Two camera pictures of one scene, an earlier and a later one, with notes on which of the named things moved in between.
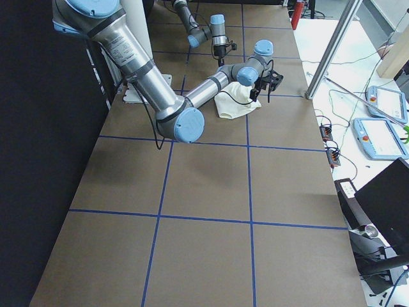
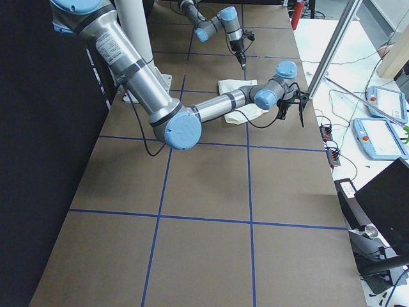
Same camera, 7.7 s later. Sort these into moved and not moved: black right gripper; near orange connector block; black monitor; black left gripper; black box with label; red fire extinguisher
Moved: black right gripper; black left gripper
Not moved: black box with label; red fire extinguisher; black monitor; near orange connector block
